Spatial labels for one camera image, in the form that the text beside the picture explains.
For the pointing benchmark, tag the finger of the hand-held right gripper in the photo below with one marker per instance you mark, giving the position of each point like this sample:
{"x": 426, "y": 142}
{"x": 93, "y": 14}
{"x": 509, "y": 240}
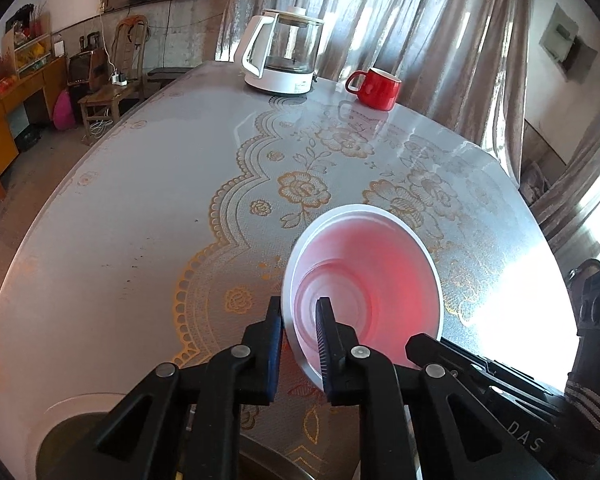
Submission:
{"x": 480, "y": 372}

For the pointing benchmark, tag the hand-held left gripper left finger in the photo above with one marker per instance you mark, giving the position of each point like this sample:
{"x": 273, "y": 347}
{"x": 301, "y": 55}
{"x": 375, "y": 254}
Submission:
{"x": 275, "y": 355}

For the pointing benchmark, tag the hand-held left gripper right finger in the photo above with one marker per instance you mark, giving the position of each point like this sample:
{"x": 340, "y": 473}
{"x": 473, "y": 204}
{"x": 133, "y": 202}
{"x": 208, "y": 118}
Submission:
{"x": 326, "y": 355}

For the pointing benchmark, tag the red plastic cup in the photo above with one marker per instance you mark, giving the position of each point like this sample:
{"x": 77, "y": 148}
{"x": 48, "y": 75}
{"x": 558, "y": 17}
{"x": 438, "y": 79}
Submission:
{"x": 375, "y": 260}

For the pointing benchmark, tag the narrow beige curtain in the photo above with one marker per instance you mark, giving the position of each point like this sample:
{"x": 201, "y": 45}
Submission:
{"x": 575, "y": 175}

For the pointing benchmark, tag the grey floral tablecloth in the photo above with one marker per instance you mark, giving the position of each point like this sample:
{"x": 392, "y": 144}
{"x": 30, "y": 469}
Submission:
{"x": 155, "y": 210}

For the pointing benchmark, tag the red mug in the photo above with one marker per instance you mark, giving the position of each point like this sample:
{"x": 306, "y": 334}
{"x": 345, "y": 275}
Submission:
{"x": 377, "y": 92}

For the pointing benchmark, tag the white glass electric kettle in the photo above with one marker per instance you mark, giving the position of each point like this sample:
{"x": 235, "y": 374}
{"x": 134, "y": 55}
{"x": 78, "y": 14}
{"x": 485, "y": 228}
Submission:
{"x": 280, "y": 82}

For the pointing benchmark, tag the dark wooden bench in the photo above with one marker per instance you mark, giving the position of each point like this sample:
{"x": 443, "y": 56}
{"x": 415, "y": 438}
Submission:
{"x": 170, "y": 74}

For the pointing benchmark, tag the wooden chair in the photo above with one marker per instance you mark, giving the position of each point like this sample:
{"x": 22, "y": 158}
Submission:
{"x": 100, "y": 100}

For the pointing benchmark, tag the white power strip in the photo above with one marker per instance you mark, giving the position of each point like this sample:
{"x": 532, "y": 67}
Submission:
{"x": 120, "y": 80}

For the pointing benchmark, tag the pink bag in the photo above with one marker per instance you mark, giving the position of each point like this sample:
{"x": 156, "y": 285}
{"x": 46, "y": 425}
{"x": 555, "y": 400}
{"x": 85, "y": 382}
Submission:
{"x": 63, "y": 112}

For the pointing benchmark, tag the wide beige curtain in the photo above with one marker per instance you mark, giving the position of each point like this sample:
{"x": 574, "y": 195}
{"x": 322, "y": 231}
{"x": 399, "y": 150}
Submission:
{"x": 405, "y": 25}

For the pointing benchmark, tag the wooden desk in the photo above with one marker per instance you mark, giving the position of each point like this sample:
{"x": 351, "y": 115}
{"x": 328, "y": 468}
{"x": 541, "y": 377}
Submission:
{"x": 0, "y": 125}

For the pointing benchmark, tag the small display cabinet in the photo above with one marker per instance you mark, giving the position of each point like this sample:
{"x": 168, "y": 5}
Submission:
{"x": 30, "y": 45}

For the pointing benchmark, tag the grey wall electrical box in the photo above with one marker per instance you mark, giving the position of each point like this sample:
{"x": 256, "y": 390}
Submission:
{"x": 565, "y": 40}

